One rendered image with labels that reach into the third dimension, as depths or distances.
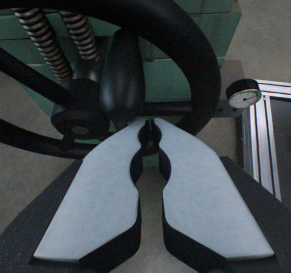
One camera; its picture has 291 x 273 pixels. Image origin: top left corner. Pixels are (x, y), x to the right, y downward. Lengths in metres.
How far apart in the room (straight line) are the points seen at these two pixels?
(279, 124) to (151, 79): 0.72
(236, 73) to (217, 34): 0.17
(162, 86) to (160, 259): 0.74
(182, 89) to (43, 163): 0.89
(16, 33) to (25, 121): 1.10
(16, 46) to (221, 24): 0.35
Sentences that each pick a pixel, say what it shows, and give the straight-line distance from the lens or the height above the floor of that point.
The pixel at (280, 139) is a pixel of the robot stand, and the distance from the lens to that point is 1.01.
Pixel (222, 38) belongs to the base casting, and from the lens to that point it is 0.40.
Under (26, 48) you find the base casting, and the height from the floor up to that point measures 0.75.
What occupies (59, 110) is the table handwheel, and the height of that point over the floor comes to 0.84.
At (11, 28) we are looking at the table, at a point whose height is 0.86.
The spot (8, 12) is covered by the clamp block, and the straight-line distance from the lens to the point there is 0.28.
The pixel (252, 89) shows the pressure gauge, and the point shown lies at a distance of 0.43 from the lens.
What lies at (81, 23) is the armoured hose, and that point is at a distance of 0.23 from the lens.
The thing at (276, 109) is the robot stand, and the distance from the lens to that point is 1.08.
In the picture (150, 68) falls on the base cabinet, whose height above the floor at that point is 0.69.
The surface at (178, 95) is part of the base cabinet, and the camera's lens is 0.50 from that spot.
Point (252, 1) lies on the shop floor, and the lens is 2.08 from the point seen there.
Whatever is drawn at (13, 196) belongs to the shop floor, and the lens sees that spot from 1.22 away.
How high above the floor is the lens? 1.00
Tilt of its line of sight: 62 degrees down
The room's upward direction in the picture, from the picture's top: 5 degrees counter-clockwise
